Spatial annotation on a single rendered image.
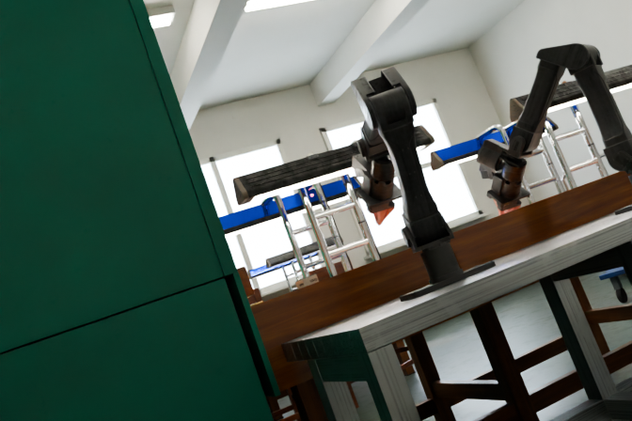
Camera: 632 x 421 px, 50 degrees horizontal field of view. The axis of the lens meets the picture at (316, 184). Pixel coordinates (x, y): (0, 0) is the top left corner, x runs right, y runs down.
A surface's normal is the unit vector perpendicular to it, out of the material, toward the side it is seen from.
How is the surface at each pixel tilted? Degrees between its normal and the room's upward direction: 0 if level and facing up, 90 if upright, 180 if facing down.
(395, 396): 90
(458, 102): 90
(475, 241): 90
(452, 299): 90
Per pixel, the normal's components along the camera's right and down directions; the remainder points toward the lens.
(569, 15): -0.88, 0.26
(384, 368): 0.33, -0.27
